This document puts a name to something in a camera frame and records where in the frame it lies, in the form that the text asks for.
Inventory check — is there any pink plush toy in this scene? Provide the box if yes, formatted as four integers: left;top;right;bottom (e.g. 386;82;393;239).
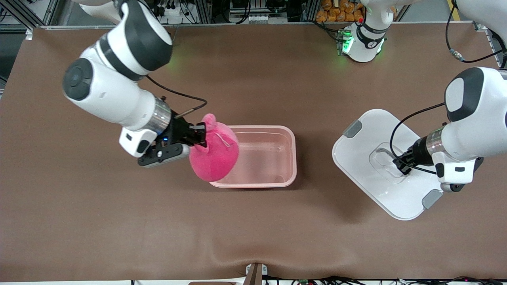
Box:
189;114;240;182

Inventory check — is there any pink translucent plastic box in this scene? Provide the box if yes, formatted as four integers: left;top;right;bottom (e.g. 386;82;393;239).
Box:
209;125;297;188

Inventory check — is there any brown table mat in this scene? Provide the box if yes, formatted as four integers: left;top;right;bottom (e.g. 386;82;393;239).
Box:
0;22;507;282

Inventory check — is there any white power strip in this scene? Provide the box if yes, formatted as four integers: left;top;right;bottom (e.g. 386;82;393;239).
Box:
156;3;187;25

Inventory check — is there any bag of orange snacks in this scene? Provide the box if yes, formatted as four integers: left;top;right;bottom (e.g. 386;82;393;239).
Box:
316;0;365;23

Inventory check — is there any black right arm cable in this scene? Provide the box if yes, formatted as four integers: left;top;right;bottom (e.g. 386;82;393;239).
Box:
147;75;208;119

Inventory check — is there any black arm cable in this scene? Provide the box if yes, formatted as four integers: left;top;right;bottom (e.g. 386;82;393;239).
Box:
147;75;208;119
389;0;507;175

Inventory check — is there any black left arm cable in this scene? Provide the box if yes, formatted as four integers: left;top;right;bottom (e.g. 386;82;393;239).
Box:
389;0;507;175

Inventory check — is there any aluminium frame post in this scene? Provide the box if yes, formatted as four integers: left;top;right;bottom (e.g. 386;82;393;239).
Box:
0;0;60;30
473;16;494;31

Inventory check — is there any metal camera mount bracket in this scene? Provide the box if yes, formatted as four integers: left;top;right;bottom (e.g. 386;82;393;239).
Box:
244;262;268;285

